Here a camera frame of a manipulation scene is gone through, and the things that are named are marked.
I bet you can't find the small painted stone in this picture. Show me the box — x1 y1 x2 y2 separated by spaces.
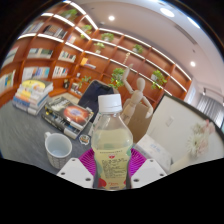
78 133 92 145

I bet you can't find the white partition with black edge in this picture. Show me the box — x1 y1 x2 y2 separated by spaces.
146 93 224 174

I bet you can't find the dark galaxy-cover book stack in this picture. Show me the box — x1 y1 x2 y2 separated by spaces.
40 96 95 140

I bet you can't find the clear bottle with yellow drink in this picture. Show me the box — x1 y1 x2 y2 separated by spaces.
90 93 134 192

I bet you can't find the white patterned mug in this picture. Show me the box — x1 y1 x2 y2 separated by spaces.
44 131 73 170

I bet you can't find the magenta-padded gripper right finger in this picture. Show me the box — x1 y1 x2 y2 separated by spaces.
128 148 168 190

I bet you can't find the colourful book stack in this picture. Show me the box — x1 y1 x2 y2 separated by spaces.
12 79 54 117

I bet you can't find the wooden shelf unit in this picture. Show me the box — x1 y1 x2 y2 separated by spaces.
0 1 193 108

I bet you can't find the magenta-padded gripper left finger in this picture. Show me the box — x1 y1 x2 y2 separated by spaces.
56 148 98 190

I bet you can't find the navy blue chair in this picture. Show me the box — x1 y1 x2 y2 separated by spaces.
77 79 115 114

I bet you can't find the grey curtain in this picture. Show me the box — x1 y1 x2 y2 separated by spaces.
196 94 224 128

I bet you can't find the white vase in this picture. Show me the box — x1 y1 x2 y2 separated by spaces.
171 153 198 174

